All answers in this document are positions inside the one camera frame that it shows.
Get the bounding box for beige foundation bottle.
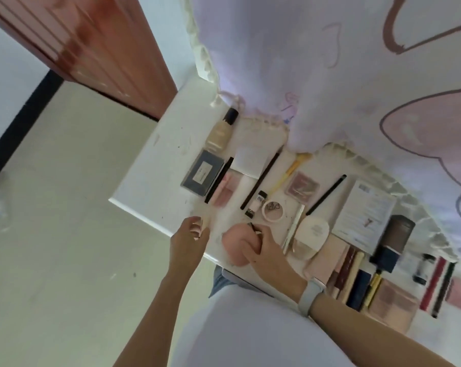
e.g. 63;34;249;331
205;107;240;152

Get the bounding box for person's right forearm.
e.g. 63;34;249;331
310;292;457;367

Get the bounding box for person's blue jeans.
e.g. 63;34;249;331
208;265;231;299

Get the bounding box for yellow handled makeup brush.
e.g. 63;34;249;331
268;152;314;195

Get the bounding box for black eyeliner pencil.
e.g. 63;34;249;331
240;147;284;211

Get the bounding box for paper instruction sheet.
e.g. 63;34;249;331
331;180;398;251

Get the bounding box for black eyeliner pencils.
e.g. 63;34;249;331
204;156;235;205

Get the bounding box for dark foundation box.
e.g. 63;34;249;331
369;214;417;274

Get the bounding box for white smartwatch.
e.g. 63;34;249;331
298;277;327;318

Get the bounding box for person's left forearm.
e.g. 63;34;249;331
114;271;200;367

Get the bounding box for person's right hand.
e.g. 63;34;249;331
241;224;307;302

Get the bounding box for pink four-pan eyeshadow palette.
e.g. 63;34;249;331
368;278;421;333

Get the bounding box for dark grey palette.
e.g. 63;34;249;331
180;149;225;197

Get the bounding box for cream gold tube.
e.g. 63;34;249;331
341;251;366;304

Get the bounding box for person's left hand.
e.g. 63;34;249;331
169;216;212;281

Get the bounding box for pink cushion compact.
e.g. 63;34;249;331
222;224;261;267

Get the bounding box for black pen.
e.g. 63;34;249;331
306;174;348;217

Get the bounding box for white oval compact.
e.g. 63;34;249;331
291;217;330;261

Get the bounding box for round white powder compact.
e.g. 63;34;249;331
261;200;286;224

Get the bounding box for small red blush palette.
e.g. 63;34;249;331
284;171;320;201

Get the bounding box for small black white bottle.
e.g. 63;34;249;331
244;190;269;219

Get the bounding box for white table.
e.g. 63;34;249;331
108;78;461;367

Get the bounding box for small brown bottle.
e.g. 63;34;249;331
413;254;436;286

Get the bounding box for silver square palette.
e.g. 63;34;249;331
230;145;280;178

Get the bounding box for lilac cartoon cloth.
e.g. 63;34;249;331
180;0;461;264

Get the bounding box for brown wooden door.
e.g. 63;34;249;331
0;0;177;121

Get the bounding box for pink lip gloss tube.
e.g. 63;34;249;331
211;173;242;207

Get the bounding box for navy lipstick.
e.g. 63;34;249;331
346;269;373;312

